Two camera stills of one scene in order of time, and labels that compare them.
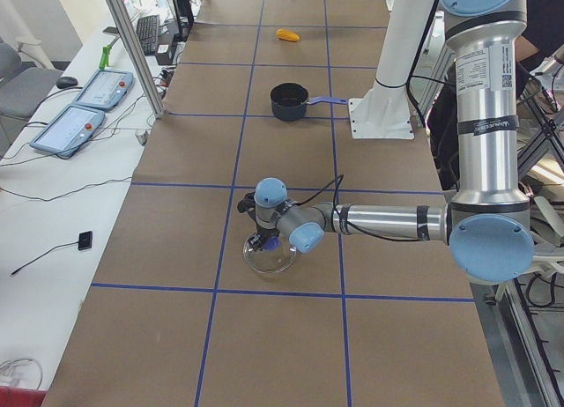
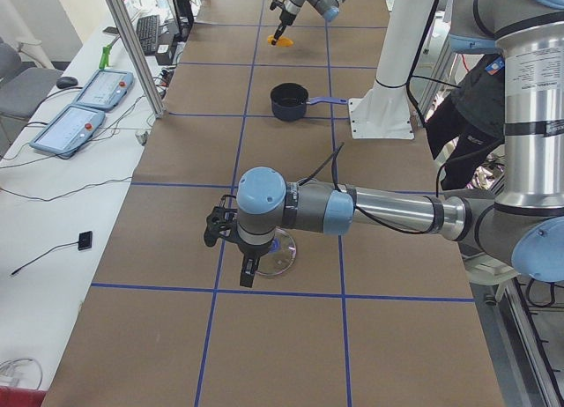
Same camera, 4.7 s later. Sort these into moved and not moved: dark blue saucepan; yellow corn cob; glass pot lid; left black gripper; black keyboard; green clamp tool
Moved: yellow corn cob; left black gripper
Not moved: black keyboard; glass pot lid; green clamp tool; dark blue saucepan
